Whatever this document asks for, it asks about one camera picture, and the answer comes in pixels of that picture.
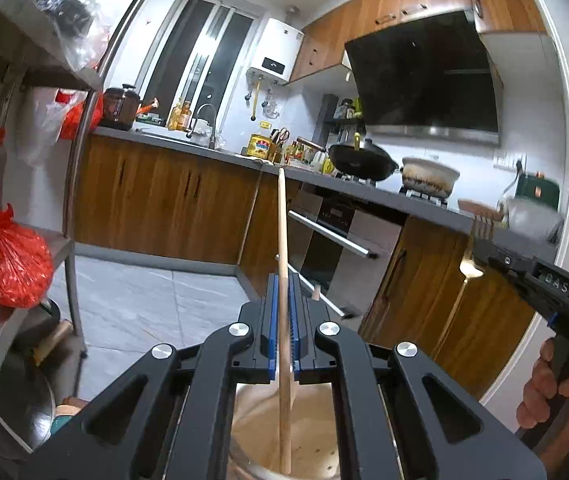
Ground white bowl on counter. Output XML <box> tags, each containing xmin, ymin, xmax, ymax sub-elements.
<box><xmin>500</xmin><ymin>197</ymin><xmax>564</xmax><ymax>245</ymax></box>

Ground metal storage shelf rack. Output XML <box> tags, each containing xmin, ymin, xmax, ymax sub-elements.
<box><xmin>0</xmin><ymin>0</ymin><xmax>166</xmax><ymax>411</ymax></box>

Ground person right hand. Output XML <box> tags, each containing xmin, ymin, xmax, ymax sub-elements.
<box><xmin>516</xmin><ymin>338</ymin><xmax>569</xmax><ymax>434</ymax></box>

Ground yellow oil container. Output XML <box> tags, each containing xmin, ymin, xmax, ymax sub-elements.
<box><xmin>245</xmin><ymin>133</ymin><xmax>271</xmax><ymax>159</ymax></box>

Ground wooden chopstick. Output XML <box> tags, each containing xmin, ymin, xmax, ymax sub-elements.
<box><xmin>278</xmin><ymin>249</ymin><xmax>294</xmax><ymax>413</ymax></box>
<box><xmin>278</xmin><ymin>168</ymin><xmax>293</xmax><ymax>476</ymax></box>

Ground white plastic bag hanging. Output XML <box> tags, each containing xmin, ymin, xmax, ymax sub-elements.
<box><xmin>15</xmin><ymin>87</ymin><xmax>75</xmax><ymax>167</ymax></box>

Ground white ceramic pot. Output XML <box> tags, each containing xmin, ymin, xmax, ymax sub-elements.
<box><xmin>401</xmin><ymin>157</ymin><xmax>460</xmax><ymax>200</ymax></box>

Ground kitchen faucet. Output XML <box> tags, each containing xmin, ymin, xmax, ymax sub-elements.
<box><xmin>186</xmin><ymin>103</ymin><xmax>217</xmax><ymax>150</ymax></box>

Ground red plastic bag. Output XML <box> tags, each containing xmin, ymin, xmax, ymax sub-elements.
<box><xmin>0</xmin><ymin>206</ymin><xmax>53</xmax><ymax>309</ymax></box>

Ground orange bag hanging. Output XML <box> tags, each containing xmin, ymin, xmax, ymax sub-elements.
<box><xmin>54</xmin><ymin>89</ymin><xmax>106</xmax><ymax>141</ymax></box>

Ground window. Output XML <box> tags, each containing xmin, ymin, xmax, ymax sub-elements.
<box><xmin>137</xmin><ymin>0</ymin><xmax>256</xmax><ymax>127</ymax></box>

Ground black wok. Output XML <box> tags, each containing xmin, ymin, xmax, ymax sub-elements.
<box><xmin>329</xmin><ymin>132</ymin><xmax>399</xmax><ymax>182</ymax></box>

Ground white water heater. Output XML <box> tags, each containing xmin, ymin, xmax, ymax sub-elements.
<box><xmin>246</xmin><ymin>18</ymin><xmax>304</xmax><ymax>86</ymax></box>

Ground wooden lower cabinets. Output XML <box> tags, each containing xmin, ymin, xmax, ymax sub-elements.
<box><xmin>75</xmin><ymin>134</ymin><xmax>534</xmax><ymax>396</ymax></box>

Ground dark electric pressure cooker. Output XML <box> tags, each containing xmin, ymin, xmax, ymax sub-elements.
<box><xmin>99</xmin><ymin>84</ymin><xmax>140</xmax><ymax>131</ymax></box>

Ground black range hood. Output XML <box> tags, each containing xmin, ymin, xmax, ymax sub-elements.
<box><xmin>345</xmin><ymin>9</ymin><xmax>503</xmax><ymax>146</ymax></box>

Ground clear bag on shelf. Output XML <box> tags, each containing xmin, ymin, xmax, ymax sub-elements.
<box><xmin>34</xmin><ymin>0</ymin><xmax>110</xmax><ymax>70</ymax></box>

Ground wooden upper cabinets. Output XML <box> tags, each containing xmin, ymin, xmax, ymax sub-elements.
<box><xmin>291</xmin><ymin>0</ymin><xmax>547</xmax><ymax>81</ymax></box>

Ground gold fork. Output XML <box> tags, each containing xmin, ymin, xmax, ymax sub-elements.
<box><xmin>432</xmin><ymin>214</ymin><xmax>495</xmax><ymax>360</ymax></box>

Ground built-in oven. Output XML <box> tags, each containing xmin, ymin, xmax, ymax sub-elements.
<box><xmin>287</xmin><ymin>184</ymin><xmax>407</xmax><ymax>318</ymax></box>

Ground white ceramic floral utensil holder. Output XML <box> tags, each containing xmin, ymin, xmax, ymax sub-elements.
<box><xmin>227</xmin><ymin>384</ymin><xmax>341</xmax><ymax>479</ymax></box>

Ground wooden cabinets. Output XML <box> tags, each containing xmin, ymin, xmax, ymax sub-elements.
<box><xmin>291</xmin><ymin>0</ymin><xmax>547</xmax><ymax>81</ymax></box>
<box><xmin>75</xmin><ymin>134</ymin><xmax>534</xmax><ymax>396</ymax></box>

